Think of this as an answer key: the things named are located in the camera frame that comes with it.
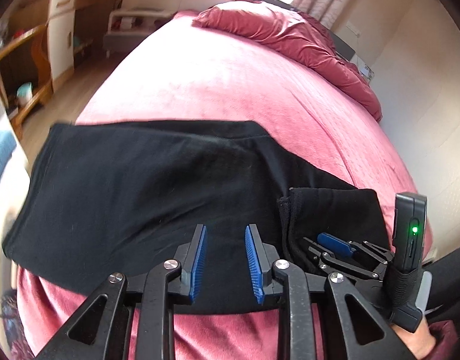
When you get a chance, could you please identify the black embroidered pants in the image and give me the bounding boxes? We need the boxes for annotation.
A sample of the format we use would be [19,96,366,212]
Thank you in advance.
[2,120,389,314]

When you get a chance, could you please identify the person right hand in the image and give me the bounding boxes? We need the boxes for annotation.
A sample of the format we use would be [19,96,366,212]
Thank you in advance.
[391,318,437,359]

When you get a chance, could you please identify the white blue chair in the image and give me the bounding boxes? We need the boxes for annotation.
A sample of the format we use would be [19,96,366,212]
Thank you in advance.
[0,98,30,213]

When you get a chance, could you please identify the pink bed sheet mattress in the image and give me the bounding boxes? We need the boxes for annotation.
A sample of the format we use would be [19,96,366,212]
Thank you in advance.
[17,12,415,359]

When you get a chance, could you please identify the dark red duvet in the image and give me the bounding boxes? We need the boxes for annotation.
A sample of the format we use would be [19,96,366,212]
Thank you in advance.
[193,0,383,121]

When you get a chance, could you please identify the teal white cup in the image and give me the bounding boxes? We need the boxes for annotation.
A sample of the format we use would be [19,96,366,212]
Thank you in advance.
[17,82,33,107]

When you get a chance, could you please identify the wooden side shelf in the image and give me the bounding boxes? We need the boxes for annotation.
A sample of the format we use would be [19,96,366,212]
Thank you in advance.
[0,24,53,139]

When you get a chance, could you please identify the white bedside table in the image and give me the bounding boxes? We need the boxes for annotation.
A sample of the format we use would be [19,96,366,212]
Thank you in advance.
[103,8,175,58]

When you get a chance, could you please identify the wooden desk white cabinet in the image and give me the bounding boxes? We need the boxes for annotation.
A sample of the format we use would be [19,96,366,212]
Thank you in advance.
[8,0,116,91]

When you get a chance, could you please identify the wall power socket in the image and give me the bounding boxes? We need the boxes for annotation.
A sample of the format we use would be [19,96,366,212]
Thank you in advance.
[345,21,361,38]

